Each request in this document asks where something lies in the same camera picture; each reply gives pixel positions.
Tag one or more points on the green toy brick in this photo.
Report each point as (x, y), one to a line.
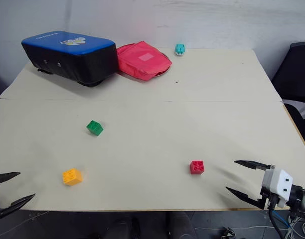
(94, 128)

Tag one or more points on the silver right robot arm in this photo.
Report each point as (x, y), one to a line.
(302, 195)

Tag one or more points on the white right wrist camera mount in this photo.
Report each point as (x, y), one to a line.
(279, 185)

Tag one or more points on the black office chair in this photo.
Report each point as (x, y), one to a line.
(295, 72)

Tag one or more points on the orange toy brick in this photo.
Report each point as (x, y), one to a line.
(72, 177)

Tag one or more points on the grey and black chair base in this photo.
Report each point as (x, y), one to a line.
(300, 119)

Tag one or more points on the small black metal clamp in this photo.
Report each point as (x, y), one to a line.
(228, 233)

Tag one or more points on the pink fabric bag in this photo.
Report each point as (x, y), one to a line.
(142, 61)

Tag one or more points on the blue and black padded case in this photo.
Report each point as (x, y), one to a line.
(70, 58)

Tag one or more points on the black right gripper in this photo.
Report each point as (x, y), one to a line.
(266, 183)

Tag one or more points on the small teal toy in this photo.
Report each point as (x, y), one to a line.
(180, 49)

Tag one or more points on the red toy brick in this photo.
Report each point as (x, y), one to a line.
(197, 167)

